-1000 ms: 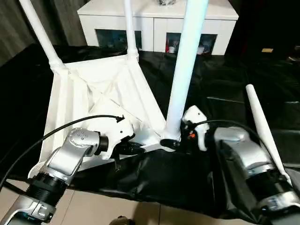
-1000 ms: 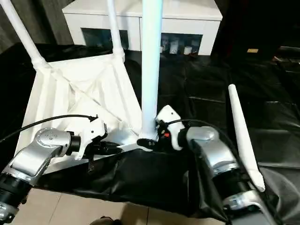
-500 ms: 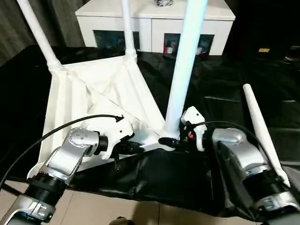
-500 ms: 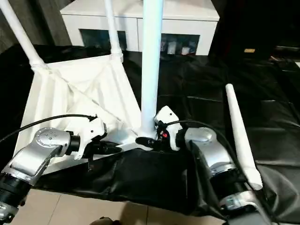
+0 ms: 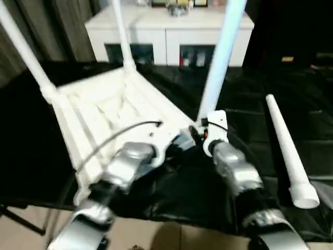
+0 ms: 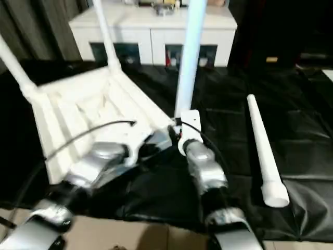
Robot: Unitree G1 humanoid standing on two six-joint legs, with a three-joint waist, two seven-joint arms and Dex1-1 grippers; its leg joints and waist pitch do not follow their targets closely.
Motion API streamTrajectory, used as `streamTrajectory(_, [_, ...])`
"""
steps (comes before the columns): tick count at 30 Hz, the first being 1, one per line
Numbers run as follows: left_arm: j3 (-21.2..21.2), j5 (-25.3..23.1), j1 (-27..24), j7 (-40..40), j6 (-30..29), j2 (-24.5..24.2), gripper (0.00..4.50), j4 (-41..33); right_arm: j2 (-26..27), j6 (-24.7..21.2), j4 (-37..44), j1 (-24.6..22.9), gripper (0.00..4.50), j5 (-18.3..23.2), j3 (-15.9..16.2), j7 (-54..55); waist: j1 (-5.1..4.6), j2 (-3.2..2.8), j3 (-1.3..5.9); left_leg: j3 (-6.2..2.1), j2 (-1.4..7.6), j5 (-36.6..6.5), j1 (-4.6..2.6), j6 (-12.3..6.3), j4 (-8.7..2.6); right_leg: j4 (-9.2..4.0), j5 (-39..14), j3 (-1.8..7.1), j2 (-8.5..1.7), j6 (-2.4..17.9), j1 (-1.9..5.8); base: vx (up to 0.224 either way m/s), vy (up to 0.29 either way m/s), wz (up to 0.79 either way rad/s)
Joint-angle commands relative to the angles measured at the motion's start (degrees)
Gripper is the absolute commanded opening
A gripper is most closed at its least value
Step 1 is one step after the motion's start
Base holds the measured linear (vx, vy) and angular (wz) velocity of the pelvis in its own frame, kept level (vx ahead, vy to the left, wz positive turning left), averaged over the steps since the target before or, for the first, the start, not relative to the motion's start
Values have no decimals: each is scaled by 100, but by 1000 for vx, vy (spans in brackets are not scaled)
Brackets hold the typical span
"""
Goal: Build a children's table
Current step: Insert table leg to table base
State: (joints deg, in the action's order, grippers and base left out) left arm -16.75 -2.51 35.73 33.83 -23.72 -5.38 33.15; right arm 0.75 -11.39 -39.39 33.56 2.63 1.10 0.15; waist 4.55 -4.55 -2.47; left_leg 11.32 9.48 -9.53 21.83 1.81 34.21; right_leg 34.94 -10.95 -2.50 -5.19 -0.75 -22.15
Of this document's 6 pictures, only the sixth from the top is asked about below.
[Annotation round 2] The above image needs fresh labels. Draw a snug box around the white plastic table top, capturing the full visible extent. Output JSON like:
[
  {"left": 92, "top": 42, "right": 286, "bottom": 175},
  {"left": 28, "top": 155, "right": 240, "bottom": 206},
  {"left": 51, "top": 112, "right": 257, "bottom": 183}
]
[{"left": 19, "top": 65, "right": 178, "bottom": 184}]

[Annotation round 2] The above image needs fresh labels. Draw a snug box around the white plastic table leg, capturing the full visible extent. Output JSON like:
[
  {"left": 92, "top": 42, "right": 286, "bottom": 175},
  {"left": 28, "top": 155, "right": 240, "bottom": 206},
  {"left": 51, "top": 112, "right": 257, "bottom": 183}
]
[
  {"left": 0, "top": 33, "right": 37, "bottom": 95},
  {"left": 173, "top": 0, "right": 205, "bottom": 118},
  {"left": 93, "top": 0, "right": 122, "bottom": 74},
  {"left": 246, "top": 94, "right": 290, "bottom": 208}
]

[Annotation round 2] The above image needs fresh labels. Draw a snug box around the black work mat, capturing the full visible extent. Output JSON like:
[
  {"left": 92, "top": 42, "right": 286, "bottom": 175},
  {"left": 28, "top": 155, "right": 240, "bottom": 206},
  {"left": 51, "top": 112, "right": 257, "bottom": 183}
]
[{"left": 0, "top": 59, "right": 333, "bottom": 243}]

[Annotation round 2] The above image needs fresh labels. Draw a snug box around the white cabinet with glass doors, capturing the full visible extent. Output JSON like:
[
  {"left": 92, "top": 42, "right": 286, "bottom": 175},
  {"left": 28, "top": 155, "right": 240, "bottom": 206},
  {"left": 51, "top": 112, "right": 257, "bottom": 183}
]
[{"left": 69, "top": 4, "right": 238, "bottom": 67}]

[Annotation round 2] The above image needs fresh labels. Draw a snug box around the black tangled bundle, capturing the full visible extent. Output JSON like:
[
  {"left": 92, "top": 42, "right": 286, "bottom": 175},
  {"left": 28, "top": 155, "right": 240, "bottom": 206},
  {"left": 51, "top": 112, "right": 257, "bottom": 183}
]
[{"left": 155, "top": 4, "right": 175, "bottom": 17}]

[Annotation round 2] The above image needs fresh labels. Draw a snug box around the grey curtain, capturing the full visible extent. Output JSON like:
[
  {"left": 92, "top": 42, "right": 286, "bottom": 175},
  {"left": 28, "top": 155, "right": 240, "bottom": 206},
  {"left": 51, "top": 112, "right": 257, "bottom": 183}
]
[{"left": 0, "top": 0, "right": 82, "bottom": 75}]

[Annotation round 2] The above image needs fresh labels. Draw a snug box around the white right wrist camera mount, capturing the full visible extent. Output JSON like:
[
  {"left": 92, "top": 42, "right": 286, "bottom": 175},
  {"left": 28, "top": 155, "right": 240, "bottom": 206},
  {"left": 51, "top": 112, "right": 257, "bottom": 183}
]
[{"left": 178, "top": 109, "right": 202, "bottom": 157}]

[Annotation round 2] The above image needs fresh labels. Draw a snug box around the black left wrist camera cable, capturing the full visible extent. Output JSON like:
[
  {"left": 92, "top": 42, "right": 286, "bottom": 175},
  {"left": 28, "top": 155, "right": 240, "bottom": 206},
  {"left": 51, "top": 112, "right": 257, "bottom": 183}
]
[{"left": 43, "top": 119, "right": 138, "bottom": 163}]

